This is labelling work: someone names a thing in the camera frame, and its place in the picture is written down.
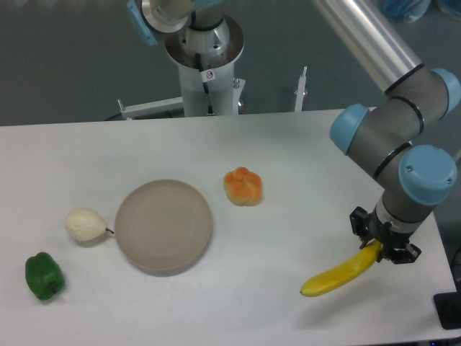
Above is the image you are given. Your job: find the black base cable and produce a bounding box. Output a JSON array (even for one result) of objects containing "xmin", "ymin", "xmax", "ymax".
[{"xmin": 194, "ymin": 53, "xmax": 214, "ymax": 116}]

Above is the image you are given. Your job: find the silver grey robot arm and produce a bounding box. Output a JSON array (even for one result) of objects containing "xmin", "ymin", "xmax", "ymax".
[{"xmin": 126, "ymin": 1, "xmax": 460, "ymax": 264}]

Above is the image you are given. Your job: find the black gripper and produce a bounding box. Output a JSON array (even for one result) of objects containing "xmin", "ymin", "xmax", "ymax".
[{"xmin": 349, "ymin": 206, "xmax": 421, "ymax": 265}]

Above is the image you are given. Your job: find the beige round bowl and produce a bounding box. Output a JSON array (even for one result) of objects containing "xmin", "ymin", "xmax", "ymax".
[{"xmin": 115, "ymin": 179, "xmax": 213, "ymax": 277}]

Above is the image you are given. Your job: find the yellow banana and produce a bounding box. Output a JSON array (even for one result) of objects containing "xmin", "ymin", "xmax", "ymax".
[{"xmin": 300, "ymin": 240, "xmax": 382, "ymax": 298}]

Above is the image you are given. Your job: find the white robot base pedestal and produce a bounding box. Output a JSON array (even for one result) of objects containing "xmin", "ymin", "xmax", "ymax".
[{"xmin": 166, "ymin": 15, "xmax": 244, "ymax": 117}]

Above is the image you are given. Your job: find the white metal post right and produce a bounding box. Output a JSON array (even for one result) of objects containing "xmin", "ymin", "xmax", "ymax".
[{"xmin": 294, "ymin": 66, "xmax": 308, "ymax": 112}]

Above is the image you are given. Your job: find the white pear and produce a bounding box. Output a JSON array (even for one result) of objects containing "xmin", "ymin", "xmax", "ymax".
[{"xmin": 64, "ymin": 208, "xmax": 115, "ymax": 247}]

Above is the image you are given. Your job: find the orange bread roll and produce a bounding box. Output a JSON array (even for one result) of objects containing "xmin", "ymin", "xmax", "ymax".
[{"xmin": 223, "ymin": 167, "xmax": 263, "ymax": 206}]

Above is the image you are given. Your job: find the black device at edge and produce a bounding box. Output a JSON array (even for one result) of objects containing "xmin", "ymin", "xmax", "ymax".
[{"xmin": 433, "ymin": 292, "xmax": 460, "ymax": 330}]

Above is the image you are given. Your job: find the blue plastic bag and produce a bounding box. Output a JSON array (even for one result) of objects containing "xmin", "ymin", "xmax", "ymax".
[{"xmin": 378, "ymin": 0, "xmax": 460, "ymax": 24}]

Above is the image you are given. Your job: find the green bell pepper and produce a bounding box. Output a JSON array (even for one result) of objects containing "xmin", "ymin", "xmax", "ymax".
[{"xmin": 24, "ymin": 252, "xmax": 66, "ymax": 301}]

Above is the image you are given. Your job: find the white metal bracket left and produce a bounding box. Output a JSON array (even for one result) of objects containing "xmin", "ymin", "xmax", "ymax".
[{"xmin": 117, "ymin": 97, "xmax": 183, "ymax": 120}]

